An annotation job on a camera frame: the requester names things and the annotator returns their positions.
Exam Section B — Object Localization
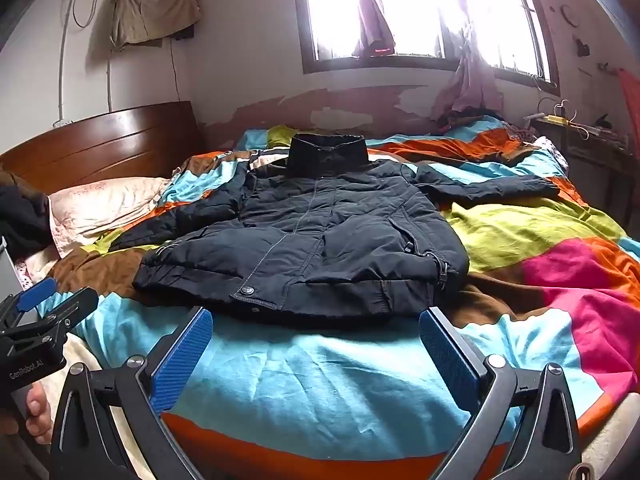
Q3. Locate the white wire hanger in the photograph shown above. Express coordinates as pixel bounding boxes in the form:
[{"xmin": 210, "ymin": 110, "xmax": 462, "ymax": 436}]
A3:
[{"xmin": 552, "ymin": 100, "xmax": 589, "ymax": 142}]

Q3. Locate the pink floral pillow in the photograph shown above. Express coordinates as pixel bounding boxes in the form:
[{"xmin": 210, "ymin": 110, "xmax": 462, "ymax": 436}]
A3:
[{"xmin": 49, "ymin": 176, "xmax": 171, "ymax": 260}]

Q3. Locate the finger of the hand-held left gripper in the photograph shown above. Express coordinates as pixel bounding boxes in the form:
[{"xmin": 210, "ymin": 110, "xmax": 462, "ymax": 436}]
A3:
[
  {"xmin": 0, "ymin": 277, "xmax": 59, "ymax": 331},
  {"xmin": 4, "ymin": 287, "xmax": 100, "ymax": 346}
]

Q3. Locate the white wall conduit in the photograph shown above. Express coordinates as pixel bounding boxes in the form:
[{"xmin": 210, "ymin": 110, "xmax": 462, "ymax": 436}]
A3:
[{"xmin": 56, "ymin": 0, "xmax": 72, "ymax": 124}]

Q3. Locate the person's left hand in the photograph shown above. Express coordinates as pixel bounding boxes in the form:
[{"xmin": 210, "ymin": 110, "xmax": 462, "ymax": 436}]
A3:
[{"xmin": 0, "ymin": 383, "xmax": 54, "ymax": 446}]

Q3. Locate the thin black wall cable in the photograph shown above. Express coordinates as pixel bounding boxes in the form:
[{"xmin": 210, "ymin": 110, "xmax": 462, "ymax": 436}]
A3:
[{"xmin": 168, "ymin": 37, "xmax": 181, "ymax": 104}]

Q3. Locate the dark navy padded jacket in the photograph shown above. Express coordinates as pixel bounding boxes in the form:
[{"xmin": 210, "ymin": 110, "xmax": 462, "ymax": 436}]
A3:
[{"xmin": 109, "ymin": 132, "xmax": 560, "ymax": 328}]

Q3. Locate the wooden side table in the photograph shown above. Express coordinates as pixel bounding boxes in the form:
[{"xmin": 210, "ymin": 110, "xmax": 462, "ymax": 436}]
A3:
[{"xmin": 525, "ymin": 112, "xmax": 632, "ymax": 231}]

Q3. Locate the dark cloth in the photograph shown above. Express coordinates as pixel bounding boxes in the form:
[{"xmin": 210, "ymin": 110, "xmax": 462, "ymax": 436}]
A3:
[{"xmin": 0, "ymin": 170, "xmax": 51, "ymax": 256}]

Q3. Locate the dark clothes pile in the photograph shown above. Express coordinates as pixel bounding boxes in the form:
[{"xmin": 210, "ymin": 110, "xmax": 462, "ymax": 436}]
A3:
[{"xmin": 435, "ymin": 107, "xmax": 507, "ymax": 129}]

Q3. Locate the dark framed window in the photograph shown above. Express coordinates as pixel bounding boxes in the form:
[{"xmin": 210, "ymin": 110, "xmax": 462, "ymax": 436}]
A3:
[{"xmin": 291, "ymin": 0, "xmax": 561, "ymax": 93}]

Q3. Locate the white bed sheet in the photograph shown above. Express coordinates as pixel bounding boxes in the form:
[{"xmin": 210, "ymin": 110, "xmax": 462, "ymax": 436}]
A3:
[{"xmin": 30, "ymin": 332, "xmax": 640, "ymax": 480}]

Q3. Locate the colourful patchwork blanket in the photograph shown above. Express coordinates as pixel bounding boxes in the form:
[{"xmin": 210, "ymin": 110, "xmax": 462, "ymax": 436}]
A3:
[{"xmin": 20, "ymin": 115, "xmax": 640, "ymax": 461}]

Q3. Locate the dark purple curtain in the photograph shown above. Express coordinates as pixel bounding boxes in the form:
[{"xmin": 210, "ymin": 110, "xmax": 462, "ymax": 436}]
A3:
[{"xmin": 345, "ymin": 0, "xmax": 397, "ymax": 59}]

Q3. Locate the brown wooden headboard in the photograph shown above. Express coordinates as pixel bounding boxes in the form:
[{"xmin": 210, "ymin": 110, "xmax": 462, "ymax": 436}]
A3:
[{"xmin": 0, "ymin": 101, "xmax": 201, "ymax": 196}]

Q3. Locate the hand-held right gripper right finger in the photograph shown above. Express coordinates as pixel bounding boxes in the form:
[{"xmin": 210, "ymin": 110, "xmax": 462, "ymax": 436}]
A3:
[{"xmin": 418, "ymin": 306, "xmax": 584, "ymax": 480}]

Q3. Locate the khaki hanging cloth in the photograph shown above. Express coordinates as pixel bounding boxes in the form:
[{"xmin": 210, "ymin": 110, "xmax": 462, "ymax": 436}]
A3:
[{"xmin": 111, "ymin": 0, "xmax": 202, "ymax": 53}]

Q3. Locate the lilac tied curtain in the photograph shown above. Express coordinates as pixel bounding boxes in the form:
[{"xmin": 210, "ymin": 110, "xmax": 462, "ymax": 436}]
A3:
[{"xmin": 432, "ymin": 0, "xmax": 506, "ymax": 123}]

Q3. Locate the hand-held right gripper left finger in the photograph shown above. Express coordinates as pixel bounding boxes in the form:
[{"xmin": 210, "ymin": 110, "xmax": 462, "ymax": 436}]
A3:
[{"xmin": 49, "ymin": 306, "xmax": 214, "ymax": 480}]

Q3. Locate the red mesh cloth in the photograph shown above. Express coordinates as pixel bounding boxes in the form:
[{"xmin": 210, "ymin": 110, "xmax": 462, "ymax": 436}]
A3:
[{"xmin": 617, "ymin": 67, "xmax": 640, "ymax": 127}]

